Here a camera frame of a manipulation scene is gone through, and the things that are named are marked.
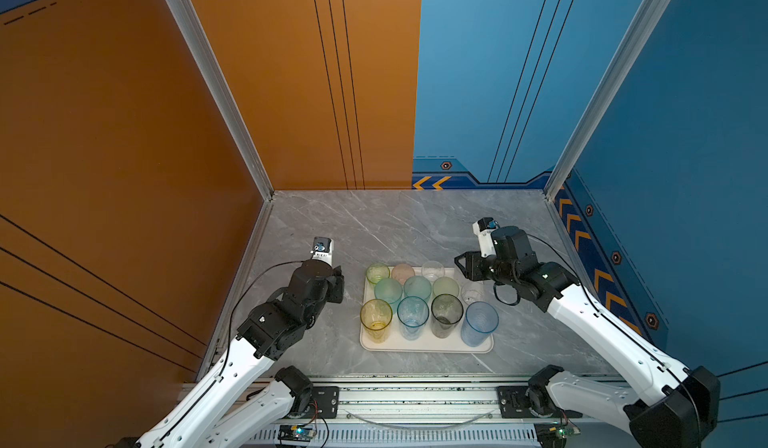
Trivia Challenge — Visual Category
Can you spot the aluminium corner post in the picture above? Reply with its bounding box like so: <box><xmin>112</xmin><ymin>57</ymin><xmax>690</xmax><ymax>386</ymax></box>
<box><xmin>164</xmin><ymin>0</ymin><xmax>274</xmax><ymax>202</ymax></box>
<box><xmin>543</xmin><ymin>0</ymin><xmax>672</xmax><ymax>202</ymax></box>

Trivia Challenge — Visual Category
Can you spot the clear faceted glass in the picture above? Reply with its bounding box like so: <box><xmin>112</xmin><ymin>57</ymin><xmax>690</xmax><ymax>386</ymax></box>
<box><xmin>460</xmin><ymin>280</ymin><xmax>485</xmax><ymax>306</ymax></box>

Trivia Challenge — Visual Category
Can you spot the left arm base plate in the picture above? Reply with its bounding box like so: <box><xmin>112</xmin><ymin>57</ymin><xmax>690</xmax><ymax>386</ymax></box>
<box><xmin>300</xmin><ymin>385</ymin><xmax>340</xmax><ymax>420</ymax></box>

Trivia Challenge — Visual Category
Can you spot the left aluminium corner post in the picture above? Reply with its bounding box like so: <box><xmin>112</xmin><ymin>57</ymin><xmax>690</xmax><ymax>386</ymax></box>
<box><xmin>164</xmin><ymin>0</ymin><xmax>274</xmax><ymax>202</ymax></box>

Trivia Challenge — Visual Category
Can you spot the green small glass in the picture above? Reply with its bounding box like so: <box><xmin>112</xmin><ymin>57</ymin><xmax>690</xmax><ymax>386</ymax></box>
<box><xmin>365</xmin><ymin>262</ymin><xmax>390</xmax><ymax>286</ymax></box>

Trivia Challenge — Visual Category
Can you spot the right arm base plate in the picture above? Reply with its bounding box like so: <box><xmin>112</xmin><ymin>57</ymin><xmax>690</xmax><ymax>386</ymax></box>
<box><xmin>496</xmin><ymin>386</ymin><xmax>537</xmax><ymax>419</ymax></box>

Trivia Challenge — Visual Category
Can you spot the dark grey tall cup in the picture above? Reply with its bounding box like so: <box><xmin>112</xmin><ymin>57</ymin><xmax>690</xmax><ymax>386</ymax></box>
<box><xmin>431</xmin><ymin>294</ymin><xmax>464</xmax><ymax>339</ymax></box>

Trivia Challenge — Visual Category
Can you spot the yellow tall plastic cup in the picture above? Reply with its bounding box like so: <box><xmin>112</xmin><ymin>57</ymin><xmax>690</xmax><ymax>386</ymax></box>
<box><xmin>360</xmin><ymin>299</ymin><xmax>393</xmax><ymax>344</ymax></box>

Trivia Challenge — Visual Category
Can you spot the aluminium frame rail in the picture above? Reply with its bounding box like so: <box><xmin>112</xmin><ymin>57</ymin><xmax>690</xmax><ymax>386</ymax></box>
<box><xmin>170</xmin><ymin>377</ymin><xmax>673</xmax><ymax>425</ymax></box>

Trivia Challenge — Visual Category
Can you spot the clear small glass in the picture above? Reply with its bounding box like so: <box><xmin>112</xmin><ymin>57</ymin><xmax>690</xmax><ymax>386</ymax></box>
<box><xmin>421</xmin><ymin>261</ymin><xmax>445</xmax><ymax>283</ymax></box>

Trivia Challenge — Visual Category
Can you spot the green circuit board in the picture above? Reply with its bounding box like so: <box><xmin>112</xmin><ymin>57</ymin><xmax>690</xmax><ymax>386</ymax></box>
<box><xmin>276</xmin><ymin>425</ymin><xmax>318</xmax><ymax>447</ymax></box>
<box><xmin>534</xmin><ymin>424</ymin><xmax>581</xmax><ymax>448</ymax></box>

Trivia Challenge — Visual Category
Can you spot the right aluminium corner post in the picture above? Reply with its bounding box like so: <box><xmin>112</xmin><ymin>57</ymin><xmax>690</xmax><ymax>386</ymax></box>
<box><xmin>543</xmin><ymin>0</ymin><xmax>672</xmax><ymax>202</ymax></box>

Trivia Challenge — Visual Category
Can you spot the light green tall cup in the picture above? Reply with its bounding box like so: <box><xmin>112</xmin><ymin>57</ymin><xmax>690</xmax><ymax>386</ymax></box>
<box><xmin>432</xmin><ymin>276</ymin><xmax>461</xmax><ymax>298</ymax></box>

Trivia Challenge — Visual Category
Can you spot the right green circuit board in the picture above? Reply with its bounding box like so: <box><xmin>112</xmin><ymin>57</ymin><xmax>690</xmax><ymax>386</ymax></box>
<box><xmin>534</xmin><ymin>424</ymin><xmax>581</xmax><ymax>448</ymax></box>

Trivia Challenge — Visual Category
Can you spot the pink small glass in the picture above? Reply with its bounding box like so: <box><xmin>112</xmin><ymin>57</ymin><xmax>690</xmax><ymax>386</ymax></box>
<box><xmin>390</xmin><ymin>263</ymin><xmax>415</xmax><ymax>285</ymax></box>

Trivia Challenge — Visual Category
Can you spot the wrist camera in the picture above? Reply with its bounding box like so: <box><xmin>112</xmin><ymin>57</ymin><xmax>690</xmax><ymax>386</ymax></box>
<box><xmin>310</xmin><ymin>237</ymin><xmax>333</xmax><ymax>265</ymax></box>
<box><xmin>472</xmin><ymin>217</ymin><xmax>498</xmax><ymax>258</ymax></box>

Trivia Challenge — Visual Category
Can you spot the left green circuit board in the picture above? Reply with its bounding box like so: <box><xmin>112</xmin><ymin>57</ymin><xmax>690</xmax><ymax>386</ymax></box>
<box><xmin>276</xmin><ymin>425</ymin><xmax>318</xmax><ymax>447</ymax></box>

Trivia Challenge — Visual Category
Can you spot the light blue plastic cup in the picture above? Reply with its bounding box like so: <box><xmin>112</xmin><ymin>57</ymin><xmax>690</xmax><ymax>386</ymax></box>
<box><xmin>460</xmin><ymin>301</ymin><xmax>500</xmax><ymax>347</ymax></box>

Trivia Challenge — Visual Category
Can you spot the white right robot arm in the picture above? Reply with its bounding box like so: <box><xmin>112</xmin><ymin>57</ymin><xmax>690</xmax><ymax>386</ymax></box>
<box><xmin>454</xmin><ymin>218</ymin><xmax>721</xmax><ymax>447</ymax></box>

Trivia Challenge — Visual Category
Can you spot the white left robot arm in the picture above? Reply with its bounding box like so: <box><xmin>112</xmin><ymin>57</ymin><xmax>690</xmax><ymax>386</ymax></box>
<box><xmin>116</xmin><ymin>253</ymin><xmax>344</xmax><ymax>447</ymax></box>

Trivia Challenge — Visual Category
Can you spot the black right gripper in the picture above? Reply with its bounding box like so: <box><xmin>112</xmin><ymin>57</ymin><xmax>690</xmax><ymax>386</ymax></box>
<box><xmin>452</xmin><ymin>250</ymin><xmax>518</xmax><ymax>288</ymax></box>

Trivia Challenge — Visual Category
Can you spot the white rectangular tray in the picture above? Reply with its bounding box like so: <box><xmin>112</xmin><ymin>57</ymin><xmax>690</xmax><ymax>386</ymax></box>
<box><xmin>359</xmin><ymin>266</ymin><xmax>495</xmax><ymax>354</ymax></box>

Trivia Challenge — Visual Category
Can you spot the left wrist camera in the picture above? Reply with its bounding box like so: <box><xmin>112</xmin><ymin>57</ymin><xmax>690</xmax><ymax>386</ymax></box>
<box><xmin>310</xmin><ymin>237</ymin><xmax>333</xmax><ymax>265</ymax></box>

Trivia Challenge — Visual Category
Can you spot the blue-grey tall plastic cup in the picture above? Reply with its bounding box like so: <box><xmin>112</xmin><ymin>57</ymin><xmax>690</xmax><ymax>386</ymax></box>
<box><xmin>397</xmin><ymin>296</ymin><xmax>429</xmax><ymax>341</ymax></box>

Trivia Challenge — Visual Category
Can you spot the teal tall cup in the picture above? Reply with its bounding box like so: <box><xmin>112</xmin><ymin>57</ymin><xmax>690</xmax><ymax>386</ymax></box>
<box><xmin>373</xmin><ymin>278</ymin><xmax>403</xmax><ymax>309</ymax></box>
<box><xmin>403</xmin><ymin>275</ymin><xmax>432</xmax><ymax>302</ymax></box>

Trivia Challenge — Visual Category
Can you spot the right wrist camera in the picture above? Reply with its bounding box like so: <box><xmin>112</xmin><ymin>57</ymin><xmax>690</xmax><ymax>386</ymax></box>
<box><xmin>472</xmin><ymin>217</ymin><xmax>498</xmax><ymax>258</ymax></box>

